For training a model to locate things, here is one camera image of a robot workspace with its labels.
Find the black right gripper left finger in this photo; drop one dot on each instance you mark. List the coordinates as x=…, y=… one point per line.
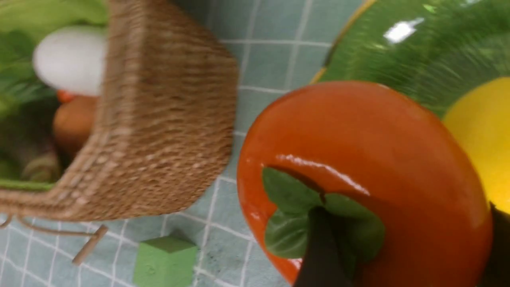
x=322, y=265

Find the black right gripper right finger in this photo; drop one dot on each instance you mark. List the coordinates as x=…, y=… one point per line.
x=497, y=271

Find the orange persimmon with green leaves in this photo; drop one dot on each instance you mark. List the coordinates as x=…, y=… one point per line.
x=410, y=203

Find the yellow lemon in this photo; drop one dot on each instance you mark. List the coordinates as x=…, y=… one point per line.
x=480, y=122

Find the brown potato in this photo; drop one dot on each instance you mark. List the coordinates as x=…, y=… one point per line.
x=73, y=122

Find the green foam cube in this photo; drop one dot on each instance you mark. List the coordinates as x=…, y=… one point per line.
x=165, y=262

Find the woven wicker basket green lining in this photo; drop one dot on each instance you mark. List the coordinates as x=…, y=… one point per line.
x=163, y=129

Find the green checkered tablecloth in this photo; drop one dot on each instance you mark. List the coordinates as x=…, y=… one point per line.
x=280, y=45

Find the green glass leaf plate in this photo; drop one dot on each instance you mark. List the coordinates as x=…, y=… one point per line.
x=434, y=51

